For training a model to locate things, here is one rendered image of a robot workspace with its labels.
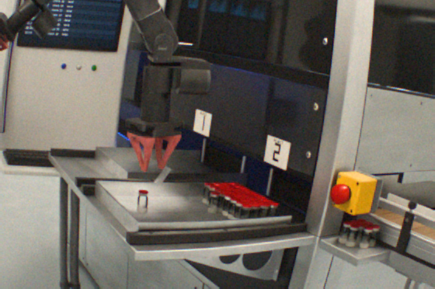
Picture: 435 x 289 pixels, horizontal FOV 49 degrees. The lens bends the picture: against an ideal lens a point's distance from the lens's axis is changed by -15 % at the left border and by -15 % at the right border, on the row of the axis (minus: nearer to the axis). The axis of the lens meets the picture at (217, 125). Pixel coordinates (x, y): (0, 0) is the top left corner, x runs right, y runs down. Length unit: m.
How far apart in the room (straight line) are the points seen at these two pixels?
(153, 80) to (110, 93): 0.87
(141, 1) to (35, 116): 0.90
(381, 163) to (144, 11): 0.61
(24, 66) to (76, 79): 0.22
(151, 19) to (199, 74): 0.15
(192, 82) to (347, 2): 0.36
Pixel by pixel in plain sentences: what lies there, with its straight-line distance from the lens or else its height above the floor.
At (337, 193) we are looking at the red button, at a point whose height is 1.00.
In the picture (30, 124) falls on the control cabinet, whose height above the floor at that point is 0.90.
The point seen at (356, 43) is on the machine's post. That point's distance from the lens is 1.08.
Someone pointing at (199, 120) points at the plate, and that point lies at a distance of 1.52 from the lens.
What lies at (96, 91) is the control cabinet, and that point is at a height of 1.03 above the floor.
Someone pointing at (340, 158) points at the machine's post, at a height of 1.05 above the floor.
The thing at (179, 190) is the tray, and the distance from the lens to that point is 1.27.
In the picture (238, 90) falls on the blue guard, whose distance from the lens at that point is 1.37.
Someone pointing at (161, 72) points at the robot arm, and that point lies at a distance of 1.04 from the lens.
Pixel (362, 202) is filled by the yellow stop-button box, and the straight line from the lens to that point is 1.04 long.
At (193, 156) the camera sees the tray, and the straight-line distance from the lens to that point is 1.67.
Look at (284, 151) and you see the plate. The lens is 1.21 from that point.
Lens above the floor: 1.24
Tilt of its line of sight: 8 degrees down
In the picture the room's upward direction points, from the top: 8 degrees clockwise
